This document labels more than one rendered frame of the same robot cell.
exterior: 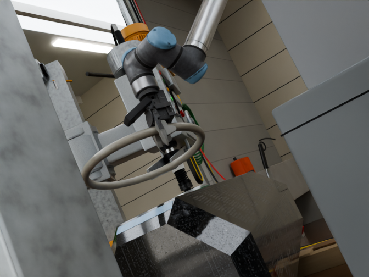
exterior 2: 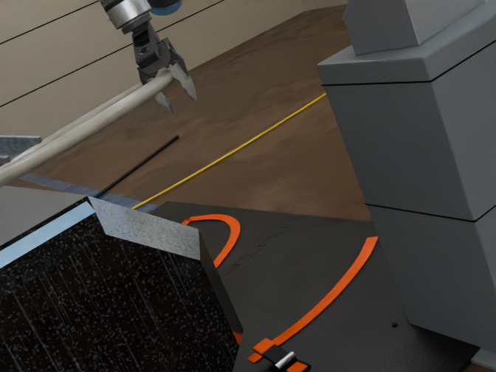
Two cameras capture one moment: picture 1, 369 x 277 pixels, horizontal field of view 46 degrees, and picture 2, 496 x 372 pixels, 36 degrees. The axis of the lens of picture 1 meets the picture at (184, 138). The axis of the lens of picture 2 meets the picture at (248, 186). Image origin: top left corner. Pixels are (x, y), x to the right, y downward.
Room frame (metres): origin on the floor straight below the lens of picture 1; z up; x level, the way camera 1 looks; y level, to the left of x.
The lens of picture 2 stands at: (0.42, 1.46, 1.29)
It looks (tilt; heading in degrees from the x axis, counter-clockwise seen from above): 19 degrees down; 303
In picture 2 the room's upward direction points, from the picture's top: 23 degrees counter-clockwise
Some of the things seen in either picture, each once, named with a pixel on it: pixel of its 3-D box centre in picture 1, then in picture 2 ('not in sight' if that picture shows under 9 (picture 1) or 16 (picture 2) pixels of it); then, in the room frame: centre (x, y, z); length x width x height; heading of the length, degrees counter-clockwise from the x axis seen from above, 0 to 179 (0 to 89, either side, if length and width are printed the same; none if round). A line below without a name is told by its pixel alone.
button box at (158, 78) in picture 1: (165, 90); not in sight; (2.18, -0.01, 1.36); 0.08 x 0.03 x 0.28; 174
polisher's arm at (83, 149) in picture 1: (112, 148); not in sight; (2.87, 0.47, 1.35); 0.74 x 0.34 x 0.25; 96
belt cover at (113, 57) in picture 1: (147, 79); not in sight; (2.61, 0.06, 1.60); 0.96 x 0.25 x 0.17; 174
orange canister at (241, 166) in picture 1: (244, 167); not in sight; (5.57, -0.55, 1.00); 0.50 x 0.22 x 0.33; 150
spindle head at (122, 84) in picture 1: (156, 114); not in sight; (2.34, 0.09, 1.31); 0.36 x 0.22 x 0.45; 174
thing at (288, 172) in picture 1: (281, 200); not in sight; (5.57, -0.79, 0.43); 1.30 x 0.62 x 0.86; 150
